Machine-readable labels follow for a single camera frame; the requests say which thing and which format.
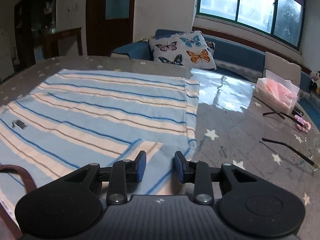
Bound panda plush toy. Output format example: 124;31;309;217
309;70;320;92

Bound blue sofa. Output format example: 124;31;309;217
111;29;320;107

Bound green-framed window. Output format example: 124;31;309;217
195;0;307;50

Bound pink tissue pack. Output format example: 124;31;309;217
252;70;300;114

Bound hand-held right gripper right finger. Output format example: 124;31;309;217
174;151;258;205

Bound dark wooden shelf cabinet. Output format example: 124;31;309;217
14;0;58;68

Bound pink hair tie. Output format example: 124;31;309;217
295;115;311;133

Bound beige pillow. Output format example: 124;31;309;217
264;52;302;85

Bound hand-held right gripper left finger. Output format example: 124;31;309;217
64;151;147;205

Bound blue striped pants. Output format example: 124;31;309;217
0;69;200;240

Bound dark wooden side table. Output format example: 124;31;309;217
45;27;83;61

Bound brown wooden door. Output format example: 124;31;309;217
86;0;137;57

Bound thin black stick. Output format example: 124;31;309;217
262;138;319;167
262;111;300;121

